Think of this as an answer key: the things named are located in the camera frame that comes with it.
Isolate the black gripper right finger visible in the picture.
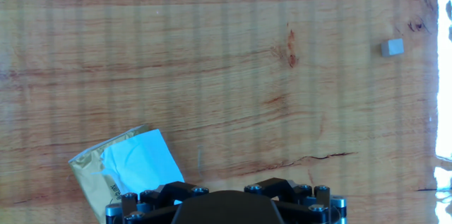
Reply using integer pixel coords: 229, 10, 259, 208
244, 177, 348, 224

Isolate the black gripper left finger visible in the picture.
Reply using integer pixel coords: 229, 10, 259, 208
105, 180, 210, 224

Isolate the small grey block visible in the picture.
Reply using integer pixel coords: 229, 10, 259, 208
380, 37, 405, 59

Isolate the white tissue sheet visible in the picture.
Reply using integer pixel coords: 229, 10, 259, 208
92, 128, 186, 206

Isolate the gold tissue pack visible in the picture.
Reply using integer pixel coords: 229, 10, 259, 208
68, 124, 186, 224

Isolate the wood-grain table mat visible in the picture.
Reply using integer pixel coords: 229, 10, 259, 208
0, 0, 439, 224

